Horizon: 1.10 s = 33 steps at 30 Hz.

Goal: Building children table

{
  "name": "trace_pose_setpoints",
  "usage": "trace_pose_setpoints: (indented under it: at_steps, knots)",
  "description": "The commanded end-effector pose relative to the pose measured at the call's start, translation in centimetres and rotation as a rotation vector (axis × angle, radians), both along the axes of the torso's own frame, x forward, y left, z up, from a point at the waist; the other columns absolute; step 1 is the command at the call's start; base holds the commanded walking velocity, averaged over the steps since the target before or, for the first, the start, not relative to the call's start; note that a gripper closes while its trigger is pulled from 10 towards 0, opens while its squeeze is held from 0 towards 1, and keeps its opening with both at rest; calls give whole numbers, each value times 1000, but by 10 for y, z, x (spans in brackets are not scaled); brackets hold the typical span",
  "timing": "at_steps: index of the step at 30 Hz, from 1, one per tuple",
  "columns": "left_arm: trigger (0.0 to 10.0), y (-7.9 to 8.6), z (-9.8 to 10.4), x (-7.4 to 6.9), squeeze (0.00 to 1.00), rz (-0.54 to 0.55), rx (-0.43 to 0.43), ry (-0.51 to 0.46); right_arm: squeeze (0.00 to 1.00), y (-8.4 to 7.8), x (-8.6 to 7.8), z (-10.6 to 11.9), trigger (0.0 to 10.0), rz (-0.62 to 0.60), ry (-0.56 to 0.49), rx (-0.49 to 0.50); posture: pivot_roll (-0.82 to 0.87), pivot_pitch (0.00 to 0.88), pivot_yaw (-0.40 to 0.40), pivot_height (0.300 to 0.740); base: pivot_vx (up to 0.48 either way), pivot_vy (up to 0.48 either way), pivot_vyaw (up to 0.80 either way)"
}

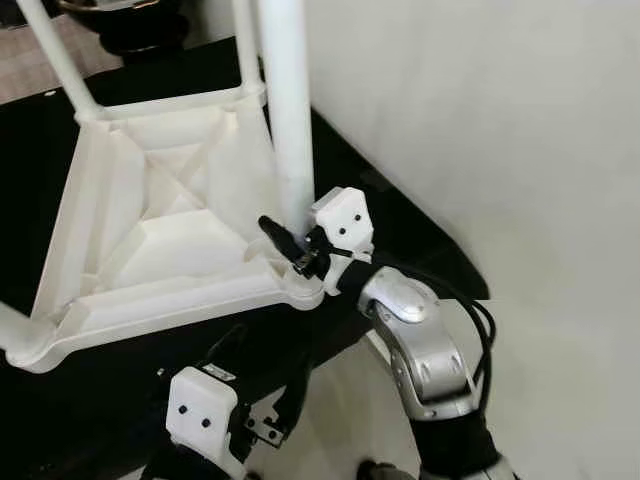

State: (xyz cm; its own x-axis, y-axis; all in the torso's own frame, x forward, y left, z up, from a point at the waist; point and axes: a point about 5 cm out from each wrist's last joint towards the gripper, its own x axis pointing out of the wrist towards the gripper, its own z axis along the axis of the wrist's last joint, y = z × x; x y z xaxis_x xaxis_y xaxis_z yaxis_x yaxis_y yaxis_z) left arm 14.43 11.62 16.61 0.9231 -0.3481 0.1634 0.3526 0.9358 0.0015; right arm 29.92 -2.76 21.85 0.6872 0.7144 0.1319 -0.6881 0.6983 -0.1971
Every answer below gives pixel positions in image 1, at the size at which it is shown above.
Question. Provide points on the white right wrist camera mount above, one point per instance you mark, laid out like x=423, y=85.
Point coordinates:
x=342, y=225

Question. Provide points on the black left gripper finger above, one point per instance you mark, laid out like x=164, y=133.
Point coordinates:
x=226, y=346
x=293, y=385

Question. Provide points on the white plastic children table top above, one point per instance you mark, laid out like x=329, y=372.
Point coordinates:
x=160, y=260

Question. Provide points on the black round basin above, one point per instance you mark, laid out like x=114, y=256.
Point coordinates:
x=135, y=28

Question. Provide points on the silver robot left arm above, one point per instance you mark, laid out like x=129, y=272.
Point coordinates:
x=185, y=465

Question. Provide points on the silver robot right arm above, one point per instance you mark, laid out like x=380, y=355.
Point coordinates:
x=420, y=340

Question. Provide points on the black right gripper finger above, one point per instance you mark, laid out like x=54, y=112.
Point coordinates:
x=282, y=238

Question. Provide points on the black tablecloth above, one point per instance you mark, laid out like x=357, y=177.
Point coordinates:
x=400, y=240

